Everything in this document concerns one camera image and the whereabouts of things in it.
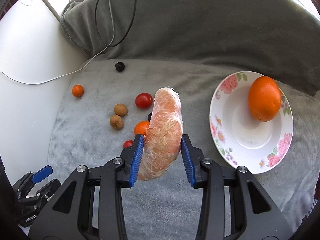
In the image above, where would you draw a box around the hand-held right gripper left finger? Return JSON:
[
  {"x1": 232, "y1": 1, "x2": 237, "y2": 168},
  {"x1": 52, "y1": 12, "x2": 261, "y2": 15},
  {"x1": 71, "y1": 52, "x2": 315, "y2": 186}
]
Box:
[{"x1": 28, "y1": 134, "x2": 145, "y2": 240}]

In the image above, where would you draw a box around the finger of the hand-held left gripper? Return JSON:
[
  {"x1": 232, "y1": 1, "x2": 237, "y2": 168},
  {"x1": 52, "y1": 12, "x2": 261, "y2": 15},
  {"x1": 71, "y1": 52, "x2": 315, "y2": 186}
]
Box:
[
  {"x1": 35, "y1": 179, "x2": 62, "y2": 203},
  {"x1": 12, "y1": 165, "x2": 53, "y2": 198}
]

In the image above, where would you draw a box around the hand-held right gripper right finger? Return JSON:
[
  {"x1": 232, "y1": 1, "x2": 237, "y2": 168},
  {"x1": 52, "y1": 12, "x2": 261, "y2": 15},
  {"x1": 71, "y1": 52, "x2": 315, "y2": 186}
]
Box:
[{"x1": 180, "y1": 134, "x2": 293, "y2": 240}]

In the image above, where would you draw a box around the brown longan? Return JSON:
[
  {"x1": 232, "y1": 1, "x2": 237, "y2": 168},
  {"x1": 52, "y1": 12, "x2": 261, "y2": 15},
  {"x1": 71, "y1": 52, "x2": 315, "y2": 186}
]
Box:
[
  {"x1": 114, "y1": 103, "x2": 128, "y2": 116},
  {"x1": 110, "y1": 115, "x2": 124, "y2": 130}
]

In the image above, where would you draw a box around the peeled grapefruit piece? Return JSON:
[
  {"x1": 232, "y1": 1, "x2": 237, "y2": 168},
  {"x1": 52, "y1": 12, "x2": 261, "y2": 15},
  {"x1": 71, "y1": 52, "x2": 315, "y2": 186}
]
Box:
[{"x1": 137, "y1": 87, "x2": 183, "y2": 181}]

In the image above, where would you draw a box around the large cherry tomato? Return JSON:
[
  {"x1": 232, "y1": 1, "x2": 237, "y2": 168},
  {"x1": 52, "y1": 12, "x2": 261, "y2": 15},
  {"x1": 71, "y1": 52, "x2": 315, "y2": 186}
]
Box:
[{"x1": 135, "y1": 93, "x2": 153, "y2": 109}]

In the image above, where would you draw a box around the white floral plate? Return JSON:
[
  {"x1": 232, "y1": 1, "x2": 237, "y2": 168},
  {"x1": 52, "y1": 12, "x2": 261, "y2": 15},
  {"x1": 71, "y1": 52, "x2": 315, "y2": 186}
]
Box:
[{"x1": 209, "y1": 71, "x2": 294, "y2": 174}]

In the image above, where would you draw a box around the light grey blanket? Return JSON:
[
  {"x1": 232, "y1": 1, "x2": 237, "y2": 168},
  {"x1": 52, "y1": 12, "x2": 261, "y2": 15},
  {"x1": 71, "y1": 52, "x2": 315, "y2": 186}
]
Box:
[{"x1": 47, "y1": 55, "x2": 318, "y2": 240}]

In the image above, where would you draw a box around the large orange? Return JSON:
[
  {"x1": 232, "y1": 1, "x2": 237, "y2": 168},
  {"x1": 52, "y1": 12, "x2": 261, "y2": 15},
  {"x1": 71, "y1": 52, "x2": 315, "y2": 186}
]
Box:
[{"x1": 248, "y1": 76, "x2": 282, "y2": 122}]

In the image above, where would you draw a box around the white pole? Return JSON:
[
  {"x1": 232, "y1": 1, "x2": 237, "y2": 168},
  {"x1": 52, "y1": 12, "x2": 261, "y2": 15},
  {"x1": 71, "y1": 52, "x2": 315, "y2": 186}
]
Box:
[{"x1": 31, "y1": 0, "x2": 62, "y2": 22}]

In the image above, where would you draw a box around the white cable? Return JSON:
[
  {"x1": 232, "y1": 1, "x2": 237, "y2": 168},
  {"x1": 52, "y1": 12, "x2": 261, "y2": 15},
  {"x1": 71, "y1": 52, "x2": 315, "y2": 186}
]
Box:
[{"x1": 0, "y1": 0, "x2": 116, "y2": 85}]

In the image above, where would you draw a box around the black cable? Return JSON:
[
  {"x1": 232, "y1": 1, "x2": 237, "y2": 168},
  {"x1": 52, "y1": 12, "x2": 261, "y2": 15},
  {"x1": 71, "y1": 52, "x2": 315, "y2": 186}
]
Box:
[{"x1": 80, "y1": 0, "x2": 139, "y2": 48}]

